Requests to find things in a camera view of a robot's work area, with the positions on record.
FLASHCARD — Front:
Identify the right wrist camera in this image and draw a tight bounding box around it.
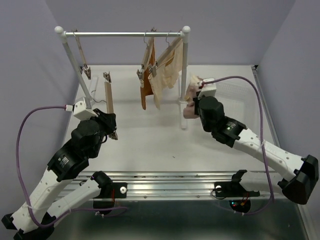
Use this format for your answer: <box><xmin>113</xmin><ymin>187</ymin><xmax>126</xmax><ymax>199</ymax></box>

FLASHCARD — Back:
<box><xmin>197</xmin><ymin>78</ymin><xmax>217</xmax><ymax>100</ymax></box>

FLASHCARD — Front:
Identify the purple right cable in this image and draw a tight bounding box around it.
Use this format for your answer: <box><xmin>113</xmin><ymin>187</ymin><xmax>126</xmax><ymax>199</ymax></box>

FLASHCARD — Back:
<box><xmin>204</xmin><ymin>75</ymin><xmax>276</xmax><ymax>216</ymax></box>

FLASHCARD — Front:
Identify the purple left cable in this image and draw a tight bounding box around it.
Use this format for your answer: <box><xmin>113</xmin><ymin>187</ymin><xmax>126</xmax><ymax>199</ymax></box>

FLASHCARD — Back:
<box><xmin>16</xmin><ymin>104</ymin><xmax>130</xmax><ymax>228</ymax></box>

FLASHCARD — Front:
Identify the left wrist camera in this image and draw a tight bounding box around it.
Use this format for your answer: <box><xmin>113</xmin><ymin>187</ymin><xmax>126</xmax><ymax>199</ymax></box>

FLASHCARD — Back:
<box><xmin>65</xmin><ymin>97</ymin><xmax>98</xmax><ymax>121</ymax></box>

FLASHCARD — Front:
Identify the orange underwear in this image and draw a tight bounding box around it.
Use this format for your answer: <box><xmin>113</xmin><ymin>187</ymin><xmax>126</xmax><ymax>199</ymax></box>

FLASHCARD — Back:
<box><xmin>140</xmin><ymin>40</ymin><xmax>156</xmax><ymax>110</ymax></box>

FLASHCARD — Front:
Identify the pink underwear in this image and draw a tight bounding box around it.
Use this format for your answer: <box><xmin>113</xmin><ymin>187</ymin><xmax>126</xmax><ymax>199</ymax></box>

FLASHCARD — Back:
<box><xmin>183</xmin><ymin>74</ymin><xmax>203</xmax><ymax>119</ymax></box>

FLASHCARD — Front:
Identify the beige hanger with orange underwear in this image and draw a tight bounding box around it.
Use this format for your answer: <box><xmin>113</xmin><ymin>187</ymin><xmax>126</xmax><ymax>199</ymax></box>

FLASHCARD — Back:
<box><xmin>136</xmin><ymin>33</ymin><xmax>154</xmax><ymax>88</ymax></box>

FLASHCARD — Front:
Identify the purple cable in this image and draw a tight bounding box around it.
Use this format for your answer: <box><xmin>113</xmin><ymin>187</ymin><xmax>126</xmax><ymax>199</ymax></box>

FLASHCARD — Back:
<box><xmin>204</xmin><ymin>75</ymin><xmax>276</xmax><ymax>216</ymax></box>
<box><xmin>16</xmin><ymin>104</ymin><xmax>130</xmax><ymax>228</ymax></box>

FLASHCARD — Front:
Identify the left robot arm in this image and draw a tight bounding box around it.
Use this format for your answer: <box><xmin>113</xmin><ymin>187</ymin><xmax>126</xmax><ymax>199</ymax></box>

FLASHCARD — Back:
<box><xmin>1</xmin><ymin>108</ymin><xmax>117</xmax><ymax>240</ymax></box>

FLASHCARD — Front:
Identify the white metal clothes rack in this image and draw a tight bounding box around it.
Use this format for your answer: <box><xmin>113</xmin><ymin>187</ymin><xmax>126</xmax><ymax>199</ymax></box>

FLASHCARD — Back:
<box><xmin>54</xmin><ymin>26</ymin><xmax>191</xmax><ymax>130</ymax></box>

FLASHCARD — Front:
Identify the beige hanger with cream underwear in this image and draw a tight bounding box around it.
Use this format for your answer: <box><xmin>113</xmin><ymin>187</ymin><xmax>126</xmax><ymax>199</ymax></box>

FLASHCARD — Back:
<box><xmin>148</xmin><ymin>26</ymin><xmax>185</xmax><ymax>81</ymax></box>

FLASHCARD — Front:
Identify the aluminium mounting rail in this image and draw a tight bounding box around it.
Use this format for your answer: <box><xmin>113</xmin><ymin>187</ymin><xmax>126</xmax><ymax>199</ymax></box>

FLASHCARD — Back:
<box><xmin>43</xmin><ymin>65</ymin><xmax>306</xmax><ymax>201</ymax></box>

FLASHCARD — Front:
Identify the empty beige clip hanger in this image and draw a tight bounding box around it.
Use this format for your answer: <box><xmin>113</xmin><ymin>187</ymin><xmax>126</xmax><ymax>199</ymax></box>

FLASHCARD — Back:
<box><xmin>72</xmin><ymin>29</ymin><xmax>92</xmax><ymax>80</ymax></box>

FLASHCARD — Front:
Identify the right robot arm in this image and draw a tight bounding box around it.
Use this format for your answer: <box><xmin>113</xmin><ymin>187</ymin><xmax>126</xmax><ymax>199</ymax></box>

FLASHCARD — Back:
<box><xmin>194</xmin><ymin>96</ymin><xmax>319</xmax><ymax>205</ymax></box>

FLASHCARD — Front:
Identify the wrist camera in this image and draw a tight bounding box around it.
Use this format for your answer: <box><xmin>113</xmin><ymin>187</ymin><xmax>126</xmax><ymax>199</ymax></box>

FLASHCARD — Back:
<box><xmin>197</xmin><ymin>78</ymin><xmax>217</xmax><ymax>100</ymax></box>
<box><xmin>65</xmin><ymin>97</ymin><xmax>98</xmax><ymax>121</ymax></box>

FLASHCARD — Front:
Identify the cream underwear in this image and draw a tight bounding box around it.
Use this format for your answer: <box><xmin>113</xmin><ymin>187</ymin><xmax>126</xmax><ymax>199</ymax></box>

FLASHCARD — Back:
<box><xmin>148</xmin><ymin>41</ymin><xmax>183</xmax><ymax>110</ymax></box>

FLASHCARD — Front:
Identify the beige clip hanger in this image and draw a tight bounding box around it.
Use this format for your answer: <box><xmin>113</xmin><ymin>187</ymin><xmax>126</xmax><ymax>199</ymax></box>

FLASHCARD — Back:
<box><xmin>72</xmin><ymin>29</ymin><xmax>92</xmax><ymax>80</ymax></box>
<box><xmin>89</xmin><ymin>72</ymin><xmax>119</xmax><ymax>140</ymax></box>

